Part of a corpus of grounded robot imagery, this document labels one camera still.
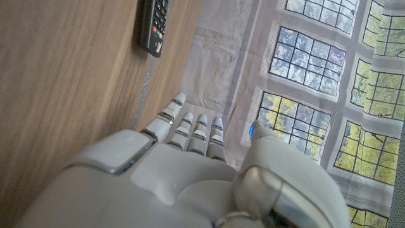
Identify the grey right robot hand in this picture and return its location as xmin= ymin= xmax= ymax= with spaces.
xmin=15 ymin=92 xmax=351 ymax=228

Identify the black TV remote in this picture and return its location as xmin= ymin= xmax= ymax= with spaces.
xmin=139 ymin=0 xmax=170 ymax=58

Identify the printed window backdrop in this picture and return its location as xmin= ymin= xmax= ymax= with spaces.
xmin=180 ymin=0 xmax=405 ymax=228

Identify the grey perforated panel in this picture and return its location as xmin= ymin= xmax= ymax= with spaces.
xmin=387 ymin=120 xmax=405 ymax=228

